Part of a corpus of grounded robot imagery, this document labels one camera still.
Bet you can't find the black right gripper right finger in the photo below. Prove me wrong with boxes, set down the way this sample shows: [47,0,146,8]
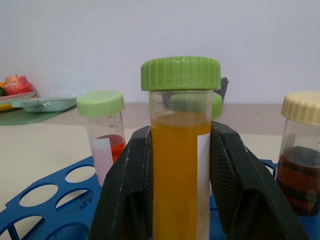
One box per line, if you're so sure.
[209,120,311,240]

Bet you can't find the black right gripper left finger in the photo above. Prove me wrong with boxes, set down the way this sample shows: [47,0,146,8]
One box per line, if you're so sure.
[87,125,154,240]

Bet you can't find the yellow liquid test tube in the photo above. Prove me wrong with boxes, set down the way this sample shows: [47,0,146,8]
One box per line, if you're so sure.
[140,56,222,240]

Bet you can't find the red liquid test tube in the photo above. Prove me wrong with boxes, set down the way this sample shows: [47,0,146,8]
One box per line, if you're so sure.
[75,90,126,187]

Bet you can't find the dark liquid cream-capped test tube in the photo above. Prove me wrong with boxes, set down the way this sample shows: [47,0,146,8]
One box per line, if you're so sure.
[274,90,320,217]

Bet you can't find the blue test tube rack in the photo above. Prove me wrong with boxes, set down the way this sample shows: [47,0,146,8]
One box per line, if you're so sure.
[0,155,320,240]

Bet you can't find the green-capped test tube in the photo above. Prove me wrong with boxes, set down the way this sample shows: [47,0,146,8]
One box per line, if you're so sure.
[211,92,224,121]

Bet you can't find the grey clip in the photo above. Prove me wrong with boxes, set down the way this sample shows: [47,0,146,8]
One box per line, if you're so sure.
[218,76,230,101]

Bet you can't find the light green tray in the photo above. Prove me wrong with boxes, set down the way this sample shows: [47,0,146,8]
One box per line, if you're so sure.
[10,96,78,113]

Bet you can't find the green mat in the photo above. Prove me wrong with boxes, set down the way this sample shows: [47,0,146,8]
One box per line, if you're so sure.
[0,106,69,126]

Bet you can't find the pink plate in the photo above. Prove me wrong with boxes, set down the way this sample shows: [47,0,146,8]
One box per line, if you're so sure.
[0,90,36,103]

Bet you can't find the red apple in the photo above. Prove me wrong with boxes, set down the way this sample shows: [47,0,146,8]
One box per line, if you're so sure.
[2,74,34,96]

